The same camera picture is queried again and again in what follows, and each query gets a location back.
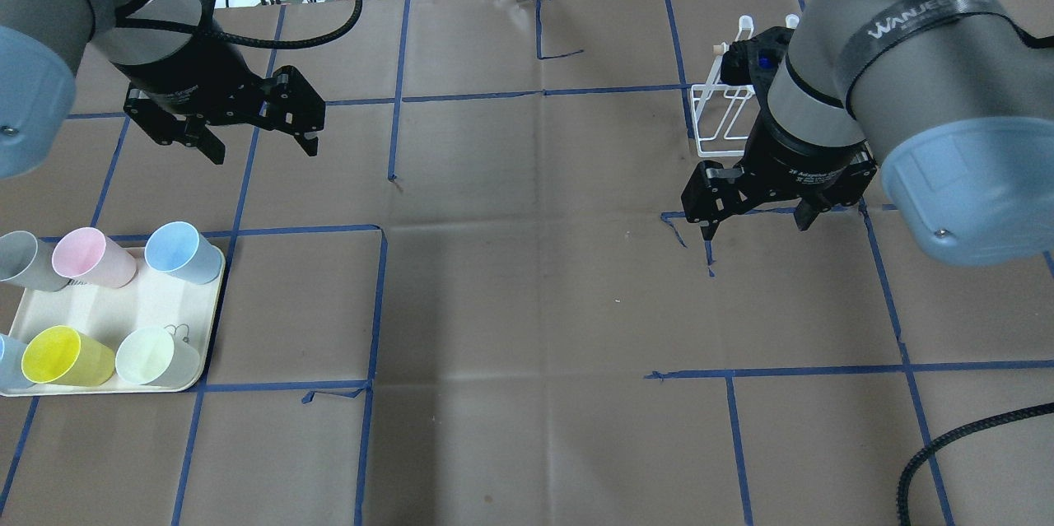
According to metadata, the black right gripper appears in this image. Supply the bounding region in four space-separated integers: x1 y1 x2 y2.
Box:
681 114 878 242

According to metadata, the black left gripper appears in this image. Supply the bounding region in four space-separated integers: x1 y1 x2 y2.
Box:
124 40 326 165

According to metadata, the light blue plastic cup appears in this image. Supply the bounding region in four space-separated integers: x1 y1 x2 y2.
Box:
144 220 225 285

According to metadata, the pale green white cup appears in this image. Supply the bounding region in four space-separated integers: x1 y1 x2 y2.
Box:
115 324 203 389

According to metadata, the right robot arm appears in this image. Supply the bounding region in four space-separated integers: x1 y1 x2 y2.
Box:
681 0 1053 266

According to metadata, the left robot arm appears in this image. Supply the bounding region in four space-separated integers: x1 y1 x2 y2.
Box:
1 0 347 178

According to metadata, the pink plastic cup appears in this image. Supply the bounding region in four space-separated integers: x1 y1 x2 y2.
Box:
50 227 137 289

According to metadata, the grey plastic cup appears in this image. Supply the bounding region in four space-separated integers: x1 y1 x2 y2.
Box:
1 230 69 292

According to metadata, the yellow plastic cup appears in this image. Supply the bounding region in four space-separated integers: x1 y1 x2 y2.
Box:
21 326 115 387

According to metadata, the cream rectangular tray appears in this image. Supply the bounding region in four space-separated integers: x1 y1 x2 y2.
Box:
1 247 223 398

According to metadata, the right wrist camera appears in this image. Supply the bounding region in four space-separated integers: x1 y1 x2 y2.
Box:
719 26 795 91

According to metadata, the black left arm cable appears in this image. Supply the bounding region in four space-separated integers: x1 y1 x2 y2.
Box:
198 0 364 48

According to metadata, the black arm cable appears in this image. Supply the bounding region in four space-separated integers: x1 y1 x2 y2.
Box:
198 0 364 48
897 403 1054 526

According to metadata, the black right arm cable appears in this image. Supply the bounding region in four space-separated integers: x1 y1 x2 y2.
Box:
897 403 1054 526

